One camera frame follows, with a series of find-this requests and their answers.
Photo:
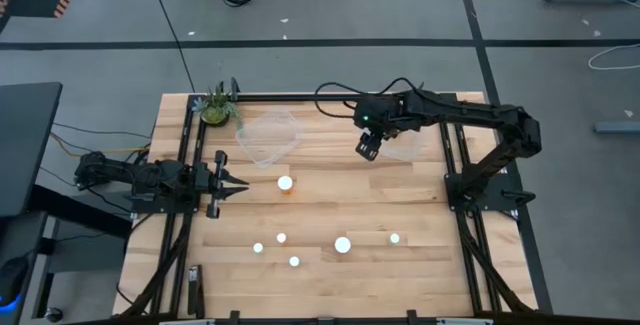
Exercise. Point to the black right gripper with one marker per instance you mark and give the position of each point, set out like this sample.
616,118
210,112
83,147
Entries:
377,112

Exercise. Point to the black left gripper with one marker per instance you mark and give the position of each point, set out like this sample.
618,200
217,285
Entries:
205,182

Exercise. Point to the orange pill bottle white cap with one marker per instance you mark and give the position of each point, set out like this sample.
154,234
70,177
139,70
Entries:
285,183

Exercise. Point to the small pale green pill bottle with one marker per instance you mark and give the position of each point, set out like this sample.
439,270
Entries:
394,238
294,261
258,247

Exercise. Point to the small orange pill bottle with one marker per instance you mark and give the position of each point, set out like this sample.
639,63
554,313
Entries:
281,237

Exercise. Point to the large orange bottle red print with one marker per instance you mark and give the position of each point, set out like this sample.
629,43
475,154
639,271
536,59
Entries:
342,244

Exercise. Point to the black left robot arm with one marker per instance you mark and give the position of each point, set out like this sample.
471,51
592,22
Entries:
110,170

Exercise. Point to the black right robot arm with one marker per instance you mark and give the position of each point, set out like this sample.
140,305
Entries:
475,112

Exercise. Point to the clear plastic bin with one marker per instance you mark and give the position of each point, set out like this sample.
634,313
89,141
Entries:
270,137
405,147

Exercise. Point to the potted green succulent plant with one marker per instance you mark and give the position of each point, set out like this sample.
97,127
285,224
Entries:
215,112

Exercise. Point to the black rectangular bar tool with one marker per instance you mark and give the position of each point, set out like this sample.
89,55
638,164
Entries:
194,290

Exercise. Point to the black desk top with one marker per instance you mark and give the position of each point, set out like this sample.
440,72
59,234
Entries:
25,145

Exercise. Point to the black caster wheel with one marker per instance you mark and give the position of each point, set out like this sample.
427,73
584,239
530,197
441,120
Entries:
53,314

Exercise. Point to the black computer mouse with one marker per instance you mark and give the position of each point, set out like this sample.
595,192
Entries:
12,277

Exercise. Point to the grey desk foot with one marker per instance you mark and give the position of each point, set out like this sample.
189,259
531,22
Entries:
617,127

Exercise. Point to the black aluminium table frame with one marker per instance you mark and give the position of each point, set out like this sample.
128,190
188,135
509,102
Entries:
280,97

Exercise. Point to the black desk leg frame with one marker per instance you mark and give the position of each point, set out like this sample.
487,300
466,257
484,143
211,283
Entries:
75,210

